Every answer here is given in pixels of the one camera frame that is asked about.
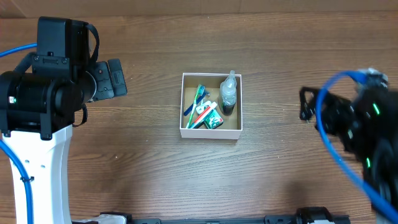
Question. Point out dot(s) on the green white toothbrush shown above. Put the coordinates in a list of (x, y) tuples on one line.
[(200, 90)]

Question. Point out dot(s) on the white cardboard box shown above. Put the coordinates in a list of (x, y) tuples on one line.
[(233, 124)]

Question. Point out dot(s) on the clear dark spray bottle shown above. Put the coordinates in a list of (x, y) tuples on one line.
[(227, 95)]

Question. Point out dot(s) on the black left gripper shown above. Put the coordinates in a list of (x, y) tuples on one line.
[(106, 89)]

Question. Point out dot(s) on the teal toothpaste tube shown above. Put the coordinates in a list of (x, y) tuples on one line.
[(208, 107)]

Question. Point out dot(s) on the green white soap packet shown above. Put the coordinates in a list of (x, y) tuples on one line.
[(214, 120)]

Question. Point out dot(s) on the blue disposable razor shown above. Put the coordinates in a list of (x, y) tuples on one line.
[(199, 101)]

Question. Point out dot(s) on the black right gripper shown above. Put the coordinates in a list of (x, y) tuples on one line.
[(329, 102)]

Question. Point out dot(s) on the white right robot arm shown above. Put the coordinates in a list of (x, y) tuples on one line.
[(367, 128)]

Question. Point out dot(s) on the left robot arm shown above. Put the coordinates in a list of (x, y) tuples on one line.
[(39, 99)]

